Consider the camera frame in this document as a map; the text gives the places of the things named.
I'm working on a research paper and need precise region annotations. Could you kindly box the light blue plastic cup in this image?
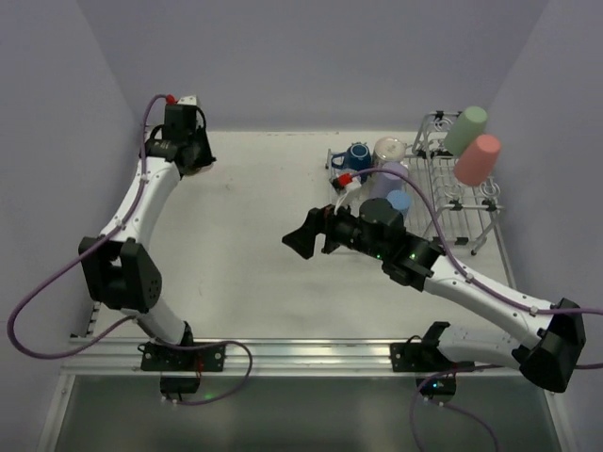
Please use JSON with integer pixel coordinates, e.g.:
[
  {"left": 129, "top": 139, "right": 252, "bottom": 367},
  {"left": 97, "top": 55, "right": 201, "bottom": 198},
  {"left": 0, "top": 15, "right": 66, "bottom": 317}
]
[{"left": 386, "top": 189, "right": 412, "bottom": 219}]

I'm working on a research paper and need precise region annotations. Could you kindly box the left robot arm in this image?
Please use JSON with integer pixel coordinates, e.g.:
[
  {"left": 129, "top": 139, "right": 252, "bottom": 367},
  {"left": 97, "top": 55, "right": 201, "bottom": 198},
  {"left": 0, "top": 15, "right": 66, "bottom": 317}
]
[{"left": 78, "top": 97, "right": 216, "bottom": 347}]

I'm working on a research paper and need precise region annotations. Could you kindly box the lavender plastic cup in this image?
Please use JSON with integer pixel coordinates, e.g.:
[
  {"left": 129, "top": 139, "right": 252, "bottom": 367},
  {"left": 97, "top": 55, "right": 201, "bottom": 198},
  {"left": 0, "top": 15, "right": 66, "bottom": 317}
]
[{"left": 368, "top": 162, "right": 409, "bottom": 199}]

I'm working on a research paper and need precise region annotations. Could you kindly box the dark blue ceramic mug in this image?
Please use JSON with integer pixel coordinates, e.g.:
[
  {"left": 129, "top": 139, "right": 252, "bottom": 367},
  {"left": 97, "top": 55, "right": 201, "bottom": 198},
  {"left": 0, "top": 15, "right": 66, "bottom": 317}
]
[{"left": 329, "top": 142, "right": 372, "bottom": 171}]

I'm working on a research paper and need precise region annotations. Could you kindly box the white patterned mug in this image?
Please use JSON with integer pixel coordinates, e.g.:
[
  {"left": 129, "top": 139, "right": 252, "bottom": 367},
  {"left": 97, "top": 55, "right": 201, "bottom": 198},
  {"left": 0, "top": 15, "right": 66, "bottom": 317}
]
[{"left": 372, "top": 137, "right": 407, "bottom": 167}]

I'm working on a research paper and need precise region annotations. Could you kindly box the pink plastic cup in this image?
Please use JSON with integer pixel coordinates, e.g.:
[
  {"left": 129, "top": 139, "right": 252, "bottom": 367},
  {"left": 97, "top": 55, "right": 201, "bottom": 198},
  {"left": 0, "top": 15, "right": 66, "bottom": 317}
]
[{"left": 453, "top": 134, "right": 502, "bottom": 186}]

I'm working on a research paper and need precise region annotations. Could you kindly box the green plastic cup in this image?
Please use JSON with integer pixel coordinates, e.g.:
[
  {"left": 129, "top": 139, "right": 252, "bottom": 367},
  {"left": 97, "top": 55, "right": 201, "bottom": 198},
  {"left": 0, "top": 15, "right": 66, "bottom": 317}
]
[{"left": 443, "top": 105, "right": 488, "bottom": 157}]

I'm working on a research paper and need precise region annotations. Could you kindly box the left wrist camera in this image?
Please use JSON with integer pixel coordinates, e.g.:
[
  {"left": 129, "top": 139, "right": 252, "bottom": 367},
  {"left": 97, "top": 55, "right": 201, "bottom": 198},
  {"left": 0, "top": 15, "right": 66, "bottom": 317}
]
[{"left": 176, "top": 95, "right": 199, "bottom": 109}]

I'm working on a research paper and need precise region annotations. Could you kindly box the metal wire dish rack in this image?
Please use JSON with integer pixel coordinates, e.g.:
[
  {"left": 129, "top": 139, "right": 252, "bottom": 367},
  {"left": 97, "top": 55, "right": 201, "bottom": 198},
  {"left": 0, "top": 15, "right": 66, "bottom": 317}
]
[{"left": 325, "top": 110, "right": 503, "bottom": 255}]

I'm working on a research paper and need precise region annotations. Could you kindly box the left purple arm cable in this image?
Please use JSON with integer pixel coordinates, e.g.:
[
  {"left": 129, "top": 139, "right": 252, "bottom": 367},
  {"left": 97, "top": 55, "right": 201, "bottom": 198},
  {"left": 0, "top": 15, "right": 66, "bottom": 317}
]
[{"left": 8, "top": 93, "right": 180, "bottom": 366}]

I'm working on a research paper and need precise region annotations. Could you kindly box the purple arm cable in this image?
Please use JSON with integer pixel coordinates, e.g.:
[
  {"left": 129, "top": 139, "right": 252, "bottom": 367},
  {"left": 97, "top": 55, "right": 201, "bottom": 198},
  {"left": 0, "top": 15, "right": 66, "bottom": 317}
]
[
  {"left": 8, "top": 93, "right": 180, "bottom": 366},
  {"left": 338, "top": 168, "right": 603, "bottom": 316}
]

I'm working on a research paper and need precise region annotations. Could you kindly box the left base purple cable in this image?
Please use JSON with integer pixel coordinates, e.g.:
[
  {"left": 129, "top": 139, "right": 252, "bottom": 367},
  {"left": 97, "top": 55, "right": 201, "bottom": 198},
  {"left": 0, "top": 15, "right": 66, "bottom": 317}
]
[{"left": 162, "top": 339, "right": 255, "bottom": 407}]

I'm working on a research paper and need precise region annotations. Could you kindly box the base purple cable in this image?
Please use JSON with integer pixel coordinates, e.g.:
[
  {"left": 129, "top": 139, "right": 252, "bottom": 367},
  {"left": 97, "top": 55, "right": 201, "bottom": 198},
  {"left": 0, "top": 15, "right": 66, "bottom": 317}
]
[
  {"left": 405, "top": 364, "right": 500, "bottom": 452},
  {"left": 162, "top": 339, "right": 255, "bottom": 407}
]

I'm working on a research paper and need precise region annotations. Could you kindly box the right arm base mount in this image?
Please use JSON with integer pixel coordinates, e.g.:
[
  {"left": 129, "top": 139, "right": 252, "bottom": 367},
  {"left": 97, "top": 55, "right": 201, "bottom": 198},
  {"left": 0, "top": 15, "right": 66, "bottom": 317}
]
[{"left": 389, "top": 321, "right": 475, "bottom": 403}]

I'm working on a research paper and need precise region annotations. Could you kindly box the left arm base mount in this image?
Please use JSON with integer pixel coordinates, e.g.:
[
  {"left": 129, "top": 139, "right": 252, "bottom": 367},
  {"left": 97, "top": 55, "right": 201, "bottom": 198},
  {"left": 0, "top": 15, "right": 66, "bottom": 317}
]
[{"left": 138, "top": 342, "right": 226, "bottom": 402}]

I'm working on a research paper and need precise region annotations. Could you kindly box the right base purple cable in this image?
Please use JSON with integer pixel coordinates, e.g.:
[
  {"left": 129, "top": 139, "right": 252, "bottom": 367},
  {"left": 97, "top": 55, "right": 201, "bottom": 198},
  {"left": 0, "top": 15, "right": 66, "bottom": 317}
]
[{"left": 405, "top": 364, "right": 500, "bottom": 452}]

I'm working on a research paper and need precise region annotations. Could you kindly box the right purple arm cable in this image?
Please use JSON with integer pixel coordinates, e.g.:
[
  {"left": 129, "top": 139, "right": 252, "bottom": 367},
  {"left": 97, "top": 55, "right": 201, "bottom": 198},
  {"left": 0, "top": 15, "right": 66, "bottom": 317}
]
[{"left": 338, "top": 168, "right": 603, "bottom": 316}]

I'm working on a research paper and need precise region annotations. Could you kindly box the aluminium mounting rail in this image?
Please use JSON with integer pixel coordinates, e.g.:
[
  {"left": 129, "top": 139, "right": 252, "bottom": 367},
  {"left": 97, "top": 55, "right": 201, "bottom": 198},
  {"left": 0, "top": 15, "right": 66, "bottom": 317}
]
[{"left": 60, "top": 336, "right": 529, "bottom": 378}]

